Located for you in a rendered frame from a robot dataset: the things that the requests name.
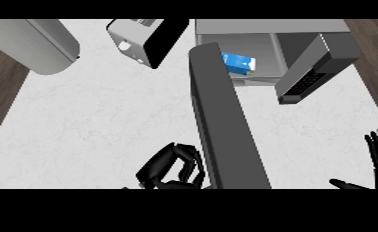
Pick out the pale grey rounded appliance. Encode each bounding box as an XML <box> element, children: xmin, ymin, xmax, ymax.
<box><xmin>0</xmin><ymin>19</ymin><xmax>81</xmax><ymax>76</ymax></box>

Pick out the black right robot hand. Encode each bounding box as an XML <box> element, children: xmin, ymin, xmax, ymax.
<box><xmin>328</xmin><ymin>129</ymin><xmax>378</xmax><ymax>190</ymax></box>

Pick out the blue milk carton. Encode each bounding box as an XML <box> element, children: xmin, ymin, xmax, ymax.
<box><xmin>220</xmin><ymin>51</ymin><xmax>257</xmax><ymax>77</ymax></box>

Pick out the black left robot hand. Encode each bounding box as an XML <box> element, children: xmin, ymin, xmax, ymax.
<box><xmin>121</xmin><ymin>141</ymin><xmax>207</xmax><ymax>190</ymax></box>

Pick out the grey microwave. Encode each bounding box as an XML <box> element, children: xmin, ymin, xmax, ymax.
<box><xmin>194</xmin><ymin>19</ymin><xmax>365</xmax><ymax>106</ymax></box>

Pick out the dark grey microwave door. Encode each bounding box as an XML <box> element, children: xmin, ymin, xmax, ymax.
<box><xmin>188</xmin><ymin>41</ymin><xmax>273</xmax><ymax>190</ymax></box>

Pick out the grey and black toaster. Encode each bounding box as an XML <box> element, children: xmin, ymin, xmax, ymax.
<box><xmin>105</xmin><ymin>19</ymin><xmax>191</xmax><ymax>70</ymax></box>

